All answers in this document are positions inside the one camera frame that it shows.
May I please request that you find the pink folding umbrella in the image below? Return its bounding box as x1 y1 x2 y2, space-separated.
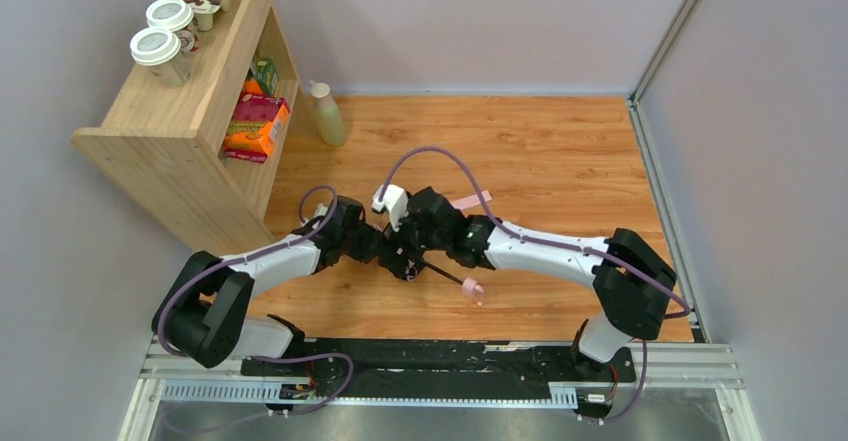
398 187 494 305

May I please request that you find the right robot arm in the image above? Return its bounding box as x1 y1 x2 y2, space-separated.
371 185 677 368

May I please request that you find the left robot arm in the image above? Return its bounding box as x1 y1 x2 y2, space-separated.
151 196 383 368

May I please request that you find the green squeeze bottle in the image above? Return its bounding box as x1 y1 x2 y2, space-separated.
310 81 347 147

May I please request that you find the orange pink snack box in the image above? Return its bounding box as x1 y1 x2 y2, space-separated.
222 91 290 164

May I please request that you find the wooden shelf unit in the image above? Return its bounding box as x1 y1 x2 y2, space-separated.
71 0 307 255

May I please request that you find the green carton on shelf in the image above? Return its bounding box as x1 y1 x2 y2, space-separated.
245 57 279 96

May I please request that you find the white lidded jar front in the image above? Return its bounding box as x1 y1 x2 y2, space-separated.
130 27 190 87

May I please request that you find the white lidded jar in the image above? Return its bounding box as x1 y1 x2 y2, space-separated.
130 27 190 87
145 0 200 53

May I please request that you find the white lidded jar rear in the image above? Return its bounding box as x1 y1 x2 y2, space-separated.
145 0 200 53

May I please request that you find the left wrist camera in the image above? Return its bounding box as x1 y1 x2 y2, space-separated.
312 203 331 220

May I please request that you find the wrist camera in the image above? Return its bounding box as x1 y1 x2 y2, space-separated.
312 203 331 220
371 184 409 232

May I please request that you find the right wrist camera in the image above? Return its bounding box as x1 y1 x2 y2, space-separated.
371 184 409 232

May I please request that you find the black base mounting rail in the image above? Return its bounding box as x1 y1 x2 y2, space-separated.
240 338 639 402

